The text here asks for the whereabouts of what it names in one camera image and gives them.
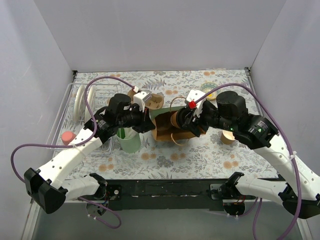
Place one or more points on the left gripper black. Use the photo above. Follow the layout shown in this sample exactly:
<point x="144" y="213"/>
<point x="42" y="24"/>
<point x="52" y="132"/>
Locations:
<point x="144" y="121"/>

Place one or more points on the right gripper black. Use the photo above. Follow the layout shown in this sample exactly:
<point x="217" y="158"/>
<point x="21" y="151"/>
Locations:
<point x="191" y="122"/>

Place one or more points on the green paper bag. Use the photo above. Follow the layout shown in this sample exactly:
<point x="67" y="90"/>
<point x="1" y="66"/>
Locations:
<point x="166" y="129"/>

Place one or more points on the brown paper coffee cup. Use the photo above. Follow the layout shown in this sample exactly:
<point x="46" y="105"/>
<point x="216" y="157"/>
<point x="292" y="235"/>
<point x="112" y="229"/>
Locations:
<point x="176" y="120"/>

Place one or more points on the black coffee cup lid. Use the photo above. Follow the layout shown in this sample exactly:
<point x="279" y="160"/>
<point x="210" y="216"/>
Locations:
<point x="184" y="113"/>

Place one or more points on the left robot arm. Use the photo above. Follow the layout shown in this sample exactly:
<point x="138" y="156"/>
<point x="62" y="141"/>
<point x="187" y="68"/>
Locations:
<point x="49" y="187"/>

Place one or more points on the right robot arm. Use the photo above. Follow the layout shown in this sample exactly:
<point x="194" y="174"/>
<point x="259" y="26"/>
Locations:
<point x="260" y="135"/>

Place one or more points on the brown cardboard cup carrier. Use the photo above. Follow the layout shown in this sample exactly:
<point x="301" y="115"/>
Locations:
<point x="155" y="102"/>

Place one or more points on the green utensil cup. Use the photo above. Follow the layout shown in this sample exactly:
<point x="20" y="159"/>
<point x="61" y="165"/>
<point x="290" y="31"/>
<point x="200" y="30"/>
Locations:
<point x="129" y="145"/>

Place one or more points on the floral tablecloth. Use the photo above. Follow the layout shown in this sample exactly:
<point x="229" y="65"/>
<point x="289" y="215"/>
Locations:
<point x="205" y="157"/>

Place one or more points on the yellow patterned ceramic bowl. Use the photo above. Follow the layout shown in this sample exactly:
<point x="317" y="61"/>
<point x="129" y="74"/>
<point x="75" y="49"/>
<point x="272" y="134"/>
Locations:
<point x="207" y="87"/>

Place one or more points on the white plate right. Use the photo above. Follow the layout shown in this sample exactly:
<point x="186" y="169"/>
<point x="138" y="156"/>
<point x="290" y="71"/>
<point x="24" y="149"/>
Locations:
<point x="91" y="102"/>

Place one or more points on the white plate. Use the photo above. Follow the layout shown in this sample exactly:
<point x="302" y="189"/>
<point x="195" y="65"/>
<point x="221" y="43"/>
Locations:
<point x="91" y="102"/>
<point x="78" y="103"/>

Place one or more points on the white plate left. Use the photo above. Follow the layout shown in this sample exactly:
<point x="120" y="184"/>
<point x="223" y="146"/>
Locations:
<point x="78" y="103"/>

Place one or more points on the pink cup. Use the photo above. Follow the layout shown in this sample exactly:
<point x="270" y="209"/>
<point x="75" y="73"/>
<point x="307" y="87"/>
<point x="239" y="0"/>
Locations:
<point x="67" y="137"/>

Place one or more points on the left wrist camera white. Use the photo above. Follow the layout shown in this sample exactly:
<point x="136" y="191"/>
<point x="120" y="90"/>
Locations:
<point x="140" y="97"/>

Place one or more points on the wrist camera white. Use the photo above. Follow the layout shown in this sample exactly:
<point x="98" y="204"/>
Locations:
<point x="140" y="97"/>
<point x="196" y="101"/>

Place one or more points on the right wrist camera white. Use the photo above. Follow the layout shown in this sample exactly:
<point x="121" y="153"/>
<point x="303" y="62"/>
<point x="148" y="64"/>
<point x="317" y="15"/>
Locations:
<point x="196" y="101"/>

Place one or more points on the white wire dish rack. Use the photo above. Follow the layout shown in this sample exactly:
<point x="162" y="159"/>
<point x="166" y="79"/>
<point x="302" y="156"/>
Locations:
<point x="64" y="122"/>

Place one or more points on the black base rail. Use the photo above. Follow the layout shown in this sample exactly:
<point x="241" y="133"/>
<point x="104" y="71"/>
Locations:
<point x="162" y="194"/>

